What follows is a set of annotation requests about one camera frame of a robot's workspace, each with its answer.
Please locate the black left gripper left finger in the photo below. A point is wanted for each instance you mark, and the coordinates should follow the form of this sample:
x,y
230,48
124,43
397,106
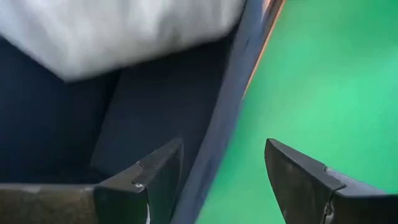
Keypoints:
x,y
93,205

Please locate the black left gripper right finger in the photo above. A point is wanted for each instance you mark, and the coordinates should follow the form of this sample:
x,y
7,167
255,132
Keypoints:
x,y
326,199

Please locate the navy white striped laundry basket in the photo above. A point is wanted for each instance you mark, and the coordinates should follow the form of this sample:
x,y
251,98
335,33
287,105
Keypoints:
x,y
155,109

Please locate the grey garment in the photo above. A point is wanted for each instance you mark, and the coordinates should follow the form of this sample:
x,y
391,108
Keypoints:
x,y
109,31

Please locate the green table mat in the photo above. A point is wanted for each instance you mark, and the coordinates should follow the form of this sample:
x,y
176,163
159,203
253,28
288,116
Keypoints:
x,y
326,77

